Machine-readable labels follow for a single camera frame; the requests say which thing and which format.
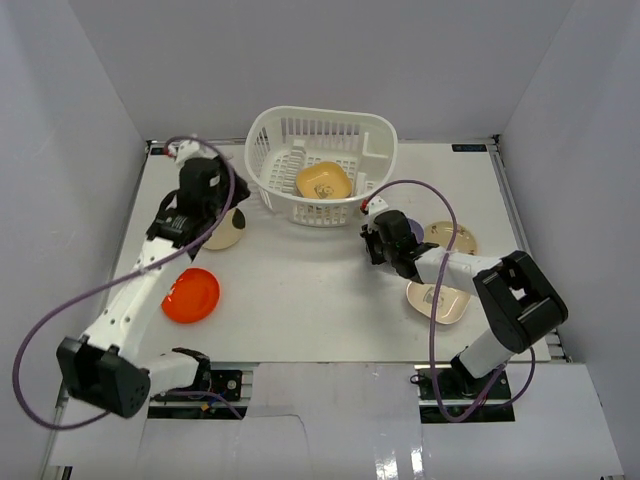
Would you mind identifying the orange round plate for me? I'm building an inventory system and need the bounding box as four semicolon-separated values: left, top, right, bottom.
161;268;221;324

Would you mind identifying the cream square panda plate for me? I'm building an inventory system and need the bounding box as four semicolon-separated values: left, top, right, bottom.
406;282;471;325

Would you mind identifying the beige round plate black spot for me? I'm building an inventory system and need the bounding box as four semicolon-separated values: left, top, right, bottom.
203;208;246;251

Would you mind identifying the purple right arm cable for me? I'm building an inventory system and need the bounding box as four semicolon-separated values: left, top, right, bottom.
362;179;536;425

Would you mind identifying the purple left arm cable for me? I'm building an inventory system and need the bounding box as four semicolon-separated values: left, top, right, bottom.
11;134;249;431

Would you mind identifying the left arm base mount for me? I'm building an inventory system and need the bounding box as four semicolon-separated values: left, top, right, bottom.
174;367;249;419

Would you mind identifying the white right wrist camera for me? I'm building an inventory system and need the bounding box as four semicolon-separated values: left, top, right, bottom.
361;195;389;216

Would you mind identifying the beige round floral plate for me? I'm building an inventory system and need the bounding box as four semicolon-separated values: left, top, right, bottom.
424;221;478;255

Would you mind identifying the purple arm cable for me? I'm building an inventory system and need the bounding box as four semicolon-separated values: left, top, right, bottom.
11;134;249;431
362;179;536;425

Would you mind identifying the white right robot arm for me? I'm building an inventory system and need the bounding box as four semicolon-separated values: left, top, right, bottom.
361;206;568;399

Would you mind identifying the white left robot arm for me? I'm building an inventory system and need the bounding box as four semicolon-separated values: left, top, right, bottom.
56;156;250;418

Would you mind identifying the white plastic dish bin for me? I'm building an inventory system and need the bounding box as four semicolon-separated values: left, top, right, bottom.
244;106;398;228

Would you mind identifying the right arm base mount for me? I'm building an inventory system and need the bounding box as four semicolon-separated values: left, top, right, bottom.
409;368;515;425

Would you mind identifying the purple square panda plate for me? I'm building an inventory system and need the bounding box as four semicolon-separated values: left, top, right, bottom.
408;218;425;243

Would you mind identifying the yellow square plate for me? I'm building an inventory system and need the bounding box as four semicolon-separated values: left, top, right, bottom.
295;162;352;200

